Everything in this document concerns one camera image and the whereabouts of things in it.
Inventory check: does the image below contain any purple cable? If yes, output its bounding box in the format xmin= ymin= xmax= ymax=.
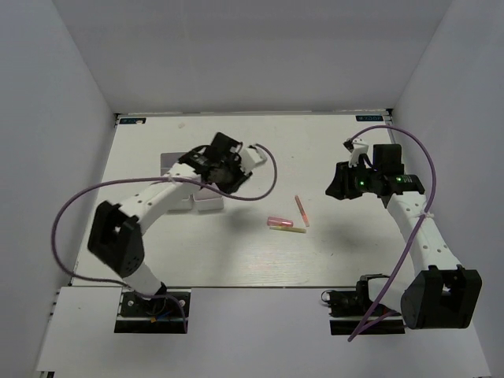
xmin=51 ymin=143 xmax=278 ymax=297
xmin=347 ymin=125 xmax=436 ymax=343

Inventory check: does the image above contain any left blue table label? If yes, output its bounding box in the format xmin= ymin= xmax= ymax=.
xmin=119 ymin=117 xmax=146 ymax=124

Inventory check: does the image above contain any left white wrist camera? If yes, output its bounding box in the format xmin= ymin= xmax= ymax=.
xmin=239 ymin=145 xmax=268 ymax=175

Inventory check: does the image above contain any pink correction tape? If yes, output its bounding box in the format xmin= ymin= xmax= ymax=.
xmin=267 ymin=217 xmax=294 ymax=228

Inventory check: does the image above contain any left white organizer bin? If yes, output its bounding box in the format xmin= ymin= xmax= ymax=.
xmin=160 ymin=152 xmax=193 ymax=213

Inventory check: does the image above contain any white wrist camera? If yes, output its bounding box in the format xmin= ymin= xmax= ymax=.
xmin=239 ymin=145 xmax=268 ymax=175
xmin=343 ymin=138 xmax=369 ymax=168

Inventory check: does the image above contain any right blue table label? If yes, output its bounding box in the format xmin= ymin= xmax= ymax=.
xmin=355 ymin=114 xmax=384 ymax=122

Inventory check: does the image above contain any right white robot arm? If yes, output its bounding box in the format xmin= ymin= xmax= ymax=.
xmin=325 ymin=139 xmax=482 ymax=329

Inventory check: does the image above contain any blue table label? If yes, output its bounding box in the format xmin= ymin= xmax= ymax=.
xmin=119 ymin=117 xmax=146 ymax=124
xmin=355 ymin=114 xmax=384 ymax=122

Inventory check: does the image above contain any yellow flat stick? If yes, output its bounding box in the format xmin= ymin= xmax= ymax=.
xmin=269 ymin=226 xmax=307 ymax=234

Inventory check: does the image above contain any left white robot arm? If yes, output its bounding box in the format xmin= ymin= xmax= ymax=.
xmin=87 ymin=132 xmax=267 ymax=314

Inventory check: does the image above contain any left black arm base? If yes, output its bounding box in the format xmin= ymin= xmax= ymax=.
xmin=114 ymin=291 xmax=191 ymax=335

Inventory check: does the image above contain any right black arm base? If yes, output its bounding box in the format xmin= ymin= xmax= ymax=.
xmin=321 ymin=274 xmax=406 ymax=336

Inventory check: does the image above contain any right white organizer bin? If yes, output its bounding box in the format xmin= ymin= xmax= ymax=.
xmin=192 ymin=187 xmax=224 ymax=213

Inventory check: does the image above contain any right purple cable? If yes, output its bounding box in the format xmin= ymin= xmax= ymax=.
xmin=347 ymin=125 xmax=436 ymax=343

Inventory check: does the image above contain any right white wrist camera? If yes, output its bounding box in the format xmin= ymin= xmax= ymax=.
xmin=343 ymin=138 xmax=369 ymax=168

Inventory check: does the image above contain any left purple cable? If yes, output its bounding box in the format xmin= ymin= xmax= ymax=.
xmin=51 ymin=143 xmax=278 ymax=297

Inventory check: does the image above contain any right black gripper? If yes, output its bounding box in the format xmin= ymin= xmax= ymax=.
xmin=325 ymin=158 xmax=381 ymax=200

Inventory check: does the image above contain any orange pink pencil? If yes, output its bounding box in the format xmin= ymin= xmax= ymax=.
xmin=295 ymin=195 xmax=309 ymax=228

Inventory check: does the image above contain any white organizer bin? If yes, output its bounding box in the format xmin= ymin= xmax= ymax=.
xmin=160 ymin=152 xmax=193 ymax=213
xmin=192 ymin=187 xmax=224 ymax=213

